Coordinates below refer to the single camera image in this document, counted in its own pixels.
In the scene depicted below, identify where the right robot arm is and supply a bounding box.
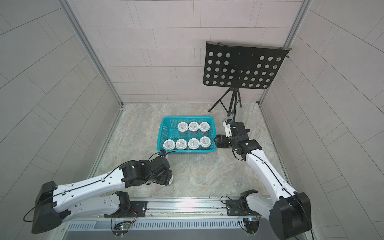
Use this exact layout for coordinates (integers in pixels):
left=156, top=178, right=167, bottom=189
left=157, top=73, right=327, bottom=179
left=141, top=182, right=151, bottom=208
left=214, top=135, right=312, bottom=240

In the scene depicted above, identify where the teal plastic basket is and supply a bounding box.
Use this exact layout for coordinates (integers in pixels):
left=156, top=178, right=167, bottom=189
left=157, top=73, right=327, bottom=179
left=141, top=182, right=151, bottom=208
left=157, top=116, right=217, bottom=154

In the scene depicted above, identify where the aluminium mounting rail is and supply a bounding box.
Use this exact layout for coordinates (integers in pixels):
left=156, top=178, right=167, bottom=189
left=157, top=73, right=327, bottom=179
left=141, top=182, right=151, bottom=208
left=58, top=196, right=311, bottom=223

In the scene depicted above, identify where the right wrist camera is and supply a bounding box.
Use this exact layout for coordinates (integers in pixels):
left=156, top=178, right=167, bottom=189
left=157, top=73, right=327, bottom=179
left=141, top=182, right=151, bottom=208
left=223, top=119, right=251, bottom=138

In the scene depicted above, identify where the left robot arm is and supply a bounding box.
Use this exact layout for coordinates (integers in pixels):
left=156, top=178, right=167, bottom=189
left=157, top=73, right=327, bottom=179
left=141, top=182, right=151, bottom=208
left=32, top=155, right=173, bottom=234

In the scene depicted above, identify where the yogurt cup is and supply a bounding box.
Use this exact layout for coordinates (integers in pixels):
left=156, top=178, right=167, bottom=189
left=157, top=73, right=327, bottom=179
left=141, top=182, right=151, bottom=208
left=188, top=138, right=200, bottom=150
left=163, top=139, right=176, bottom=151
left=175, top=139, right=188, bottom=151
left=178, top=122, right=189, bottom=135
left=200, top=136, right=212, bottom=150
left=199, top=122, right=210, bottom=135
left=167, top=175, right=174, bottom=187
left=188, top=122, right=200, bottom=135

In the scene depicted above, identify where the circuit board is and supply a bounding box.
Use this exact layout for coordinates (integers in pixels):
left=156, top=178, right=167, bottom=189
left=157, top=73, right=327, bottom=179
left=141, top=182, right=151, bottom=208
left=243, top=218, right=260, bottom=235
left=112, top=221, right=132, bottom=239

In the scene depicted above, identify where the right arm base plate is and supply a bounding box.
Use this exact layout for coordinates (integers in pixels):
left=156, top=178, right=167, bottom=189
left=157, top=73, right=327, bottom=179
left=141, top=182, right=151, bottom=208
left=225, top=199, right=261, bottom=217

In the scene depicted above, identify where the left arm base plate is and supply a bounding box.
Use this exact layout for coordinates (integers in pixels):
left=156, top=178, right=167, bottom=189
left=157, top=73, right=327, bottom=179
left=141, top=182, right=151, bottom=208
left=104, top=201, right=148, bottom=218

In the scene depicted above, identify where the black perforated music stand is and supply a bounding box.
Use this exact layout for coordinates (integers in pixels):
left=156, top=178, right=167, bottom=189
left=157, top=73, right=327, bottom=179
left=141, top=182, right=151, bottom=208
left=203, top=42, right=292, bottom=121

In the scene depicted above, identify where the left circuit board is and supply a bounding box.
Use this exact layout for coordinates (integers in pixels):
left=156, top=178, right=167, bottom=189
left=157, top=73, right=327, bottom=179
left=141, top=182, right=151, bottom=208
left=112, top=221, right=132, bottom=239

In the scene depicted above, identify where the right circuit board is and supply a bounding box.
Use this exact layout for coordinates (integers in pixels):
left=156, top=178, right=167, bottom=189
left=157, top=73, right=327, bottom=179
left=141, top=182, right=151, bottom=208
left=243, top=218, right=260, bottom=235

